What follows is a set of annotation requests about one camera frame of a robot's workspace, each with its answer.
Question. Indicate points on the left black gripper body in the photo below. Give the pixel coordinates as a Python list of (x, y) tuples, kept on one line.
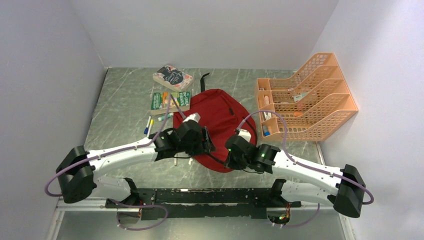
[(197, 146)]

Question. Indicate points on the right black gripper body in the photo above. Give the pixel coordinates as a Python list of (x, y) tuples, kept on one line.
[(238, 163)]

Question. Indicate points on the red backpack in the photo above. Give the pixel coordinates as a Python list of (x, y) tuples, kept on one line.
[(221, 114)]

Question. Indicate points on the green paperback book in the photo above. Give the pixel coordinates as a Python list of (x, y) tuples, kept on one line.
[(175, 101)]

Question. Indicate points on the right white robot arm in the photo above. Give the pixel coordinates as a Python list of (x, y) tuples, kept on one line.
[(343, 188)]

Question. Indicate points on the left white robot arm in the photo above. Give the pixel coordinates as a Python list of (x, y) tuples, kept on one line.
[(83, 173)]

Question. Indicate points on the green white glue stick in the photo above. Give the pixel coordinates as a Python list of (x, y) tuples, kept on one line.
[(165, 117)]

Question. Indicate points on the blue cap item in organizer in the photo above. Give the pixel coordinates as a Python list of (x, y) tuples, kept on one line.
[(265, 131)]

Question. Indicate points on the yellow cap marker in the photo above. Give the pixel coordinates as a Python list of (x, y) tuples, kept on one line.
[(149, 129)]

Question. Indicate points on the blue cap marker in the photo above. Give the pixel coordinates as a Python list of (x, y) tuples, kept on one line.
[(146, 129)]

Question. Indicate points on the white stapler in organizer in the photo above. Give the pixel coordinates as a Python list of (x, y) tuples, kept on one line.
[(267, 115)]

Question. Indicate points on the floral cover book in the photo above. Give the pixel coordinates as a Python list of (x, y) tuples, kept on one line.
[(173, 78)]

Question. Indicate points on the orange plastic file organizer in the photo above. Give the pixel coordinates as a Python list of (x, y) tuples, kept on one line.
[(308, 106)]

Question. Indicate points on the black mounting rail base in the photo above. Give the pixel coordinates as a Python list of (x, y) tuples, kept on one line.
[(210, 202)]

